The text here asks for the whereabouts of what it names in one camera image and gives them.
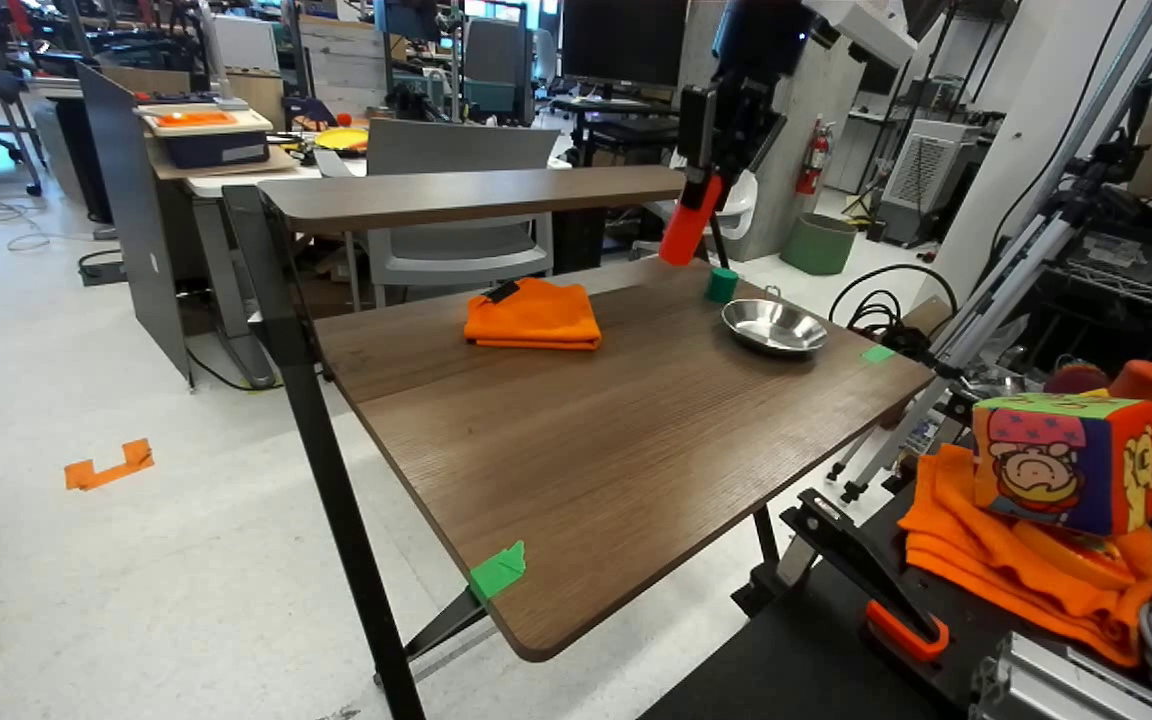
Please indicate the grey office chair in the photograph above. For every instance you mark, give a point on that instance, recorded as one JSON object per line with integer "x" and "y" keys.
{"x": 454, "y": 239}

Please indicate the folded orange cloth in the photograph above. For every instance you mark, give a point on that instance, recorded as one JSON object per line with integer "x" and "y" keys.
{"x": 539, "y": 316}

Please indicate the colourful plush cube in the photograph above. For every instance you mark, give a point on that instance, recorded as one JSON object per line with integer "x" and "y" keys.
{"x": 1066, "y": 460}

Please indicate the silver metal pan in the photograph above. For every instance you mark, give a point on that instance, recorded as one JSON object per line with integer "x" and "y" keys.
{"x": 775, "y": 327}

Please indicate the orange tape floor marker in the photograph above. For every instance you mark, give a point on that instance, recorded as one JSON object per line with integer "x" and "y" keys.
{"x": 84, "y": 473}

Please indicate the dark grey divider panel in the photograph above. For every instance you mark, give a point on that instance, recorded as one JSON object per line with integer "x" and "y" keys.
{"x": 138, "y": 217}

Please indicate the wooden upper shelf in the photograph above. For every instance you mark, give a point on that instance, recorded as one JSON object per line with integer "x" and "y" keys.
{"x": 443, "y": 197}

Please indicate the green tape right edge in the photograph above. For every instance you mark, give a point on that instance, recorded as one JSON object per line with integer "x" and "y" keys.
{"x": 878, "y": 355}

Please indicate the green tape front corner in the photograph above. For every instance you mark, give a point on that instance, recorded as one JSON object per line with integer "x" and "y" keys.
{"x": 500, "y": 569}

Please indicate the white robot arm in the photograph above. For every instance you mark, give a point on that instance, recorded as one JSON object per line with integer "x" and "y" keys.
{"x": 878, "y": 29}

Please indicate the black marker on cloth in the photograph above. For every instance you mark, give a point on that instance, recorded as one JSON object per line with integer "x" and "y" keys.
{"x": 500, "y": 289}

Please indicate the small green cube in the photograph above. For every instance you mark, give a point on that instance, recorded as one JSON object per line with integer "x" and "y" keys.
{"x": 720, "y": 287}

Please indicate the black orange bar clamp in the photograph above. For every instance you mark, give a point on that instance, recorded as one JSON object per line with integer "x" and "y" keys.
{"x": 823, "y": 530}

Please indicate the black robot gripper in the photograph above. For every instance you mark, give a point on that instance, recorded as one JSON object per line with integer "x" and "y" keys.
{"x": 759, "y": 46}

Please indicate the black monitor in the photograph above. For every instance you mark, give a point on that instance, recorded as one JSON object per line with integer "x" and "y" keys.
{"x": 623, "y": 39}

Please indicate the green bin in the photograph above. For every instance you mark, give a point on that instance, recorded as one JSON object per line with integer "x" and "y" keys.
{"x": 817, "y": 244}

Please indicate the crumpled orange cloth pile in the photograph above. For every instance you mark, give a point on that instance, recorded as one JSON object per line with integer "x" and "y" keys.
{"x": 1074, "y": 595}

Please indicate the box with orange top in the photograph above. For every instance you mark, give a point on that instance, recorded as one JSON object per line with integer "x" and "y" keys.
{"x": 205, "y": 134}

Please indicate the silver tripod stand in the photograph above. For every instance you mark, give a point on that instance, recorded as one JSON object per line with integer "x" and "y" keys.
{"x": 1092, "y": 151}

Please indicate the red fire extinguisher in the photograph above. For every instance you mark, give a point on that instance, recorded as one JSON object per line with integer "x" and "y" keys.
{"x": 815, "y": 157}

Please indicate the black table leg frame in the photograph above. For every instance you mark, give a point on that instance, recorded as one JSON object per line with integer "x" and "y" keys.
{"x": 290, "y": 338}

